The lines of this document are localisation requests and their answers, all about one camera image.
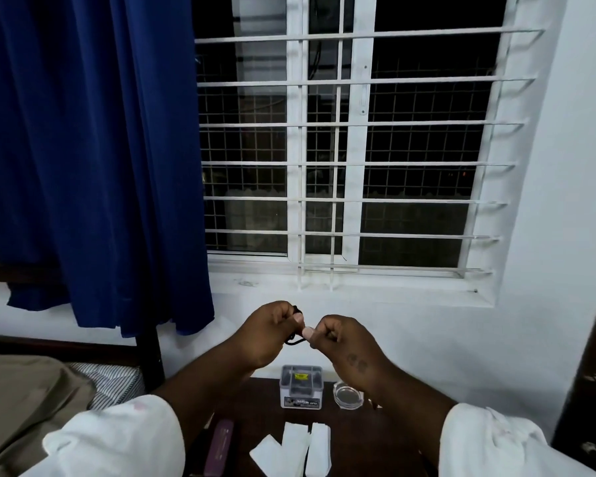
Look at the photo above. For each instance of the white window grille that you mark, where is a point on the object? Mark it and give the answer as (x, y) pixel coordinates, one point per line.
(337, 124)

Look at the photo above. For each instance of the blue curtain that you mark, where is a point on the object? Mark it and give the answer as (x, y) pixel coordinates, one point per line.
(89, 153)

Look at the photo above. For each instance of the white paper strip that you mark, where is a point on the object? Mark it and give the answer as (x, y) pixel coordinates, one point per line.
(267, 458)
(319, 449)
(294, 449)

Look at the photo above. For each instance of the person's right forearm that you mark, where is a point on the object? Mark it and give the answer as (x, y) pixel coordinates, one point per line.
(402, 417)

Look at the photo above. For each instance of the brown blanket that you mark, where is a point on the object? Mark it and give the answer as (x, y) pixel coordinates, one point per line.
(25, 407)

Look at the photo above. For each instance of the white shirt sleeve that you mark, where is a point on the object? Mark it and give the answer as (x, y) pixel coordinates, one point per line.
(496, 449)
(114, 442)

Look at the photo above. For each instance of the clear round dish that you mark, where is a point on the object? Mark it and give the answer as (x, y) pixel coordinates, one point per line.
(348, 395)

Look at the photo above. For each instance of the white window frame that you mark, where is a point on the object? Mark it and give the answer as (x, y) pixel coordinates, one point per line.
(362, 143)

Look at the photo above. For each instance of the person's right hand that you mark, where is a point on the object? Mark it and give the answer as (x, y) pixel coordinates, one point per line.
(352, 355)

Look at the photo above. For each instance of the maroon slim case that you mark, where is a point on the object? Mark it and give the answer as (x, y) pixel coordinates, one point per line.
(219, 449)

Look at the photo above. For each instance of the clear plastic box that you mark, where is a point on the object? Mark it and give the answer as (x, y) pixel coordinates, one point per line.
(302, 387)

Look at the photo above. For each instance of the person's left hand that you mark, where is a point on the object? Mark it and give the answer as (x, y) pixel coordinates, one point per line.
(261, 337)

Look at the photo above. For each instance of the person's right thumb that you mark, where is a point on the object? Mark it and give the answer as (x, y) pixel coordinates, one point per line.
(312, 334)

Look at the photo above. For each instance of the person's left thumb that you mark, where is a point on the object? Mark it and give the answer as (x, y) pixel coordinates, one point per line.
(292, 318)

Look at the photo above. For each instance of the striped pillow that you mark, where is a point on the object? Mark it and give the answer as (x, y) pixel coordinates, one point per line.
(112, 382)

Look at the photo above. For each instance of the person's left forearm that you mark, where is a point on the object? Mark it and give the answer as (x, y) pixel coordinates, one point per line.
(208, 387)

